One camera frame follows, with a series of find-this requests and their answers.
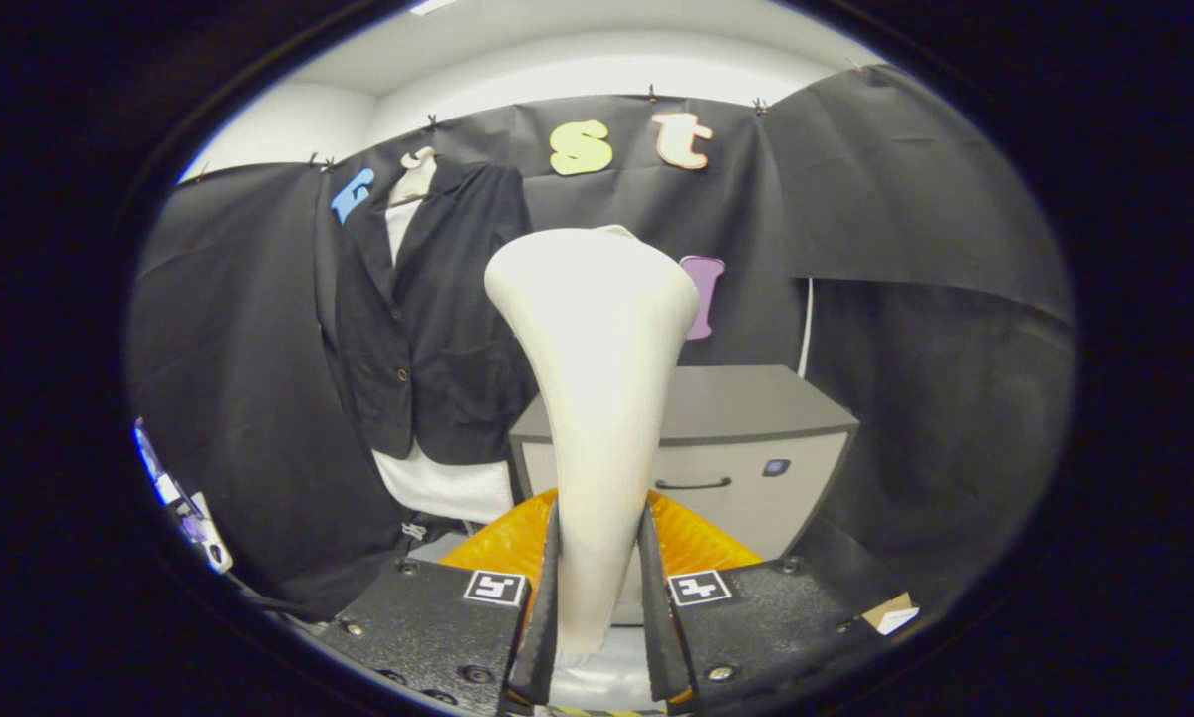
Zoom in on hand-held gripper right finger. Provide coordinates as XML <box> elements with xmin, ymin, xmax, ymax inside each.
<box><xmin>636</xmin><ymin>486</ymin><xmax>886</xmax><ymax>716</ymax></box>

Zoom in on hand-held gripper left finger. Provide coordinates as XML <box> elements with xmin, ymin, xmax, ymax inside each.
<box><xmin>318</xmin><ymin>486</ymin><xmax>564</xmax><ymax>717</ymax></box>

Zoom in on white shirt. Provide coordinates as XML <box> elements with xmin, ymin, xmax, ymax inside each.
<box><xmin>372</xmin><ymin>199</ymin><xmax>516</xmax><ymax>526</ymax></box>

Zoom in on white garment steamer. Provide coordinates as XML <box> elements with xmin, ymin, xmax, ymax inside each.
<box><xmin>484</xmin><ymin>227</ymin><xmax>702</xmax><ymax>663</ymax></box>

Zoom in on black suit jacket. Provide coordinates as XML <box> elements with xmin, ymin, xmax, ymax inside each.
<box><xmin>333</xmin><ymin>159</ymin><xmax>540</xmax><ymax>467</ymax></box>

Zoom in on white clothes hanger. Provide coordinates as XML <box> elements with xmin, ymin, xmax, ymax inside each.
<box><xmin>387</xmin><ymin>146</ymin><xmax>440</xmax><ymax>208</ymax></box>

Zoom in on brown and white paper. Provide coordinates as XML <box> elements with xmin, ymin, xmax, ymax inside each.
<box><xmin>860</xmin><ymin>593</ymin><xmax>921</xmax><ymax>636</ymax></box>

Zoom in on grey cabinet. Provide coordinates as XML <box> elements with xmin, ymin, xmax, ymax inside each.
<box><xmin>509</xmin><ymin>364</ymin><xmax>861</xmax><ymax>628</ymax></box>

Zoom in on blue and white object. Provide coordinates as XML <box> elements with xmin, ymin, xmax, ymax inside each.
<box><xmin>133</xmin><ymin>418</ymin><xmax>234</xmax><ymax>576</ymax></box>

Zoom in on black backdrop cloth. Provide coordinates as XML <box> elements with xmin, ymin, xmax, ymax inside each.
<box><xmin>126</xmin><ymin>65</ymin><xmax>1075</xmax><ymax>623</ymax></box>

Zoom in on thin white cable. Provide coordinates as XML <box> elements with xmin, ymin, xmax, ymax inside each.
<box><xmin>798</xmin><ymin>279</ymin><xmax>817</xmax><ymax>379</ymax></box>

